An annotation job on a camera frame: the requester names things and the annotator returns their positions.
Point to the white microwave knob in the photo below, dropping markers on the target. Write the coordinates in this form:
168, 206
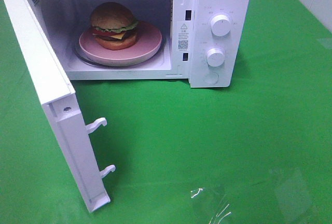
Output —
220, 24
215, 57

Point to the lower white microwave knob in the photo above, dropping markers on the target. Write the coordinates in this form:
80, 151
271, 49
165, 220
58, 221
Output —
215, 57

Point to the white microwave door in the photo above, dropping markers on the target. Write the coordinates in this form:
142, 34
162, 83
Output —
58, 100

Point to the white microwave oven body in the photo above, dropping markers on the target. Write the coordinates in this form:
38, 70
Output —
185, 27

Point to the pink speckled plate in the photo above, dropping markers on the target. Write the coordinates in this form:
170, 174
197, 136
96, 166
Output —
149, 39

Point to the round white door-release button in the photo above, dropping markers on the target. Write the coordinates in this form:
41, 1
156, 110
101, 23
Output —
211, 78

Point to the burger with lettuce and cheese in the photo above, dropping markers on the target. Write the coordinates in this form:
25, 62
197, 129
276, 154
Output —
113, 26

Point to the green table cloth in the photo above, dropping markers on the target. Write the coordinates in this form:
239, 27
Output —
258, 151

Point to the upper white microwave knob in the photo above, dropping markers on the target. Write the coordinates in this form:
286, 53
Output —
220, 24

